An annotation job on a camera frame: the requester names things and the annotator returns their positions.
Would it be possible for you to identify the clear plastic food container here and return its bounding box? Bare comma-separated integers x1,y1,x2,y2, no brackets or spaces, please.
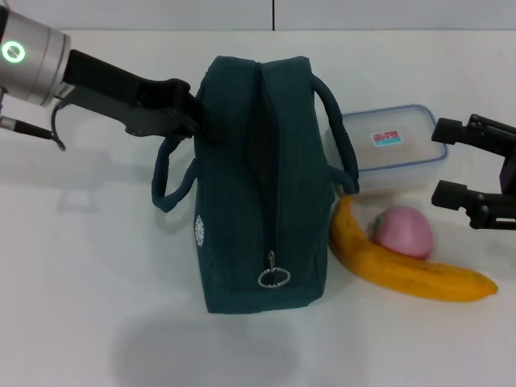
325,104,449,198

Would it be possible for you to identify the pink peach toy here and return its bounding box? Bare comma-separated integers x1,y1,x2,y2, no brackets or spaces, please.
366,206,435,260

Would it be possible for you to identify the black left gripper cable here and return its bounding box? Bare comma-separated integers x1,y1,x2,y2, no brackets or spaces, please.
0,94,68,152

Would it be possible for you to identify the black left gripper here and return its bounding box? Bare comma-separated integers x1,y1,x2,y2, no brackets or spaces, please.
64,48,221,145

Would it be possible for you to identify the silver zipper pull ring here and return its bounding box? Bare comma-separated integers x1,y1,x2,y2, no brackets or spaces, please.
257,250,292,289

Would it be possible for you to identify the yellow banana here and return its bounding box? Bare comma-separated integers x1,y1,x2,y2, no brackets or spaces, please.
329,196,499,303

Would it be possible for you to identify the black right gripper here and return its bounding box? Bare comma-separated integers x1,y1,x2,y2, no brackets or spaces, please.
430,114,516,231

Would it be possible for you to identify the dark blue fabric bag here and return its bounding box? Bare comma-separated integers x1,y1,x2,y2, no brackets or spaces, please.
151,55,360,314

